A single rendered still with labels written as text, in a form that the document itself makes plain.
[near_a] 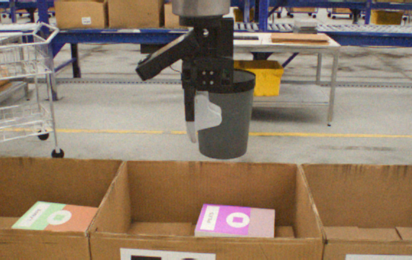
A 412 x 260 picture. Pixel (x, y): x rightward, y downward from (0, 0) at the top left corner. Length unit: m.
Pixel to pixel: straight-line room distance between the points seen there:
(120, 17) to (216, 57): 4.38
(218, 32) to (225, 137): 2.75
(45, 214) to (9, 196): 0.16
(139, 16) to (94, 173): 4.03
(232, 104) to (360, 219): 2.32
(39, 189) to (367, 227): 0.78
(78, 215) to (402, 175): 0.73
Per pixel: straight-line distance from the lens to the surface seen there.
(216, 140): 3.43
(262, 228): 0.93
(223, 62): 0.68
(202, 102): 0.71
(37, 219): 1.01
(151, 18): 4.96
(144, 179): 1.02
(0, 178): 1.14
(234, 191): 1.01
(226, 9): 0.68
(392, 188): 1.08
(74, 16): 5.20
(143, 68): 0.71
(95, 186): 1.05
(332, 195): 1.04
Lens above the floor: 1.47
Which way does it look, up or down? 21 degrees down
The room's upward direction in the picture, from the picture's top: straight up
